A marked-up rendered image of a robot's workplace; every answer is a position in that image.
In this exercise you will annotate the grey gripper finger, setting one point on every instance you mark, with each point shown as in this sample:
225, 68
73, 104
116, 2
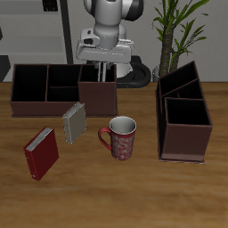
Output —
99, 72
104, 72

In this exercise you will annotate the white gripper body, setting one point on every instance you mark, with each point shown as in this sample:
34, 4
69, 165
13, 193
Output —
104, 55

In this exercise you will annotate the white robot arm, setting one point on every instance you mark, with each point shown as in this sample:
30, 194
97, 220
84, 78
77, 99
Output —
108, 26

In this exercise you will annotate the long dark brown desk caddy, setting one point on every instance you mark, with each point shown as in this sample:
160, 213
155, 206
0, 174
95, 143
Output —
98, 99

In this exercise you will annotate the grey striped book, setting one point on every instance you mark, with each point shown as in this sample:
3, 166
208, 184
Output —
75, 123

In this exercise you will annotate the red book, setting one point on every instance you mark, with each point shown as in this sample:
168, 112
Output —
43, 156

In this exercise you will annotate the tall dark brown desk caddy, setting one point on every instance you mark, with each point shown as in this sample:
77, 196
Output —
185, 141

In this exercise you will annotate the green pot plant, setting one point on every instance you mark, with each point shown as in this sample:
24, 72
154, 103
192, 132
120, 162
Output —
166, 38

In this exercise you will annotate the red patterned mug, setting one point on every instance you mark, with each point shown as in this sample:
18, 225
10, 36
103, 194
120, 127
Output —
121, 144

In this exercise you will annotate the dark vertical post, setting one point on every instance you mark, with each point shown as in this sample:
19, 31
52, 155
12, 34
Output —
66, 29

